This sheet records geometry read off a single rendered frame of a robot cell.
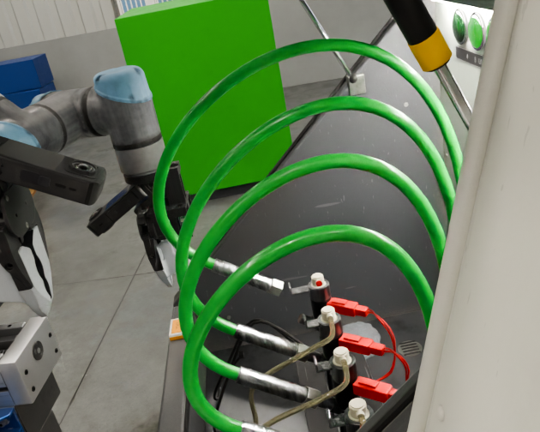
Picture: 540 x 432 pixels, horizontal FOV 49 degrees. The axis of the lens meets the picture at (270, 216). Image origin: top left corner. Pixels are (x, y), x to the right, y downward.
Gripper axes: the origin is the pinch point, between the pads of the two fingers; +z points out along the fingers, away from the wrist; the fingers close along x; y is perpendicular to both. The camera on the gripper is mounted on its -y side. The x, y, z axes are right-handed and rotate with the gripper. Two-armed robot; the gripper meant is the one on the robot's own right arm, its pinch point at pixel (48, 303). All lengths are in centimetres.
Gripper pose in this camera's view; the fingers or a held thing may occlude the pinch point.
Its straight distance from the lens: 66.4
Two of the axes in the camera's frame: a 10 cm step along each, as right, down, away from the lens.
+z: 1.8, 8.9, 4.1
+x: 0.8, 4.0, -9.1
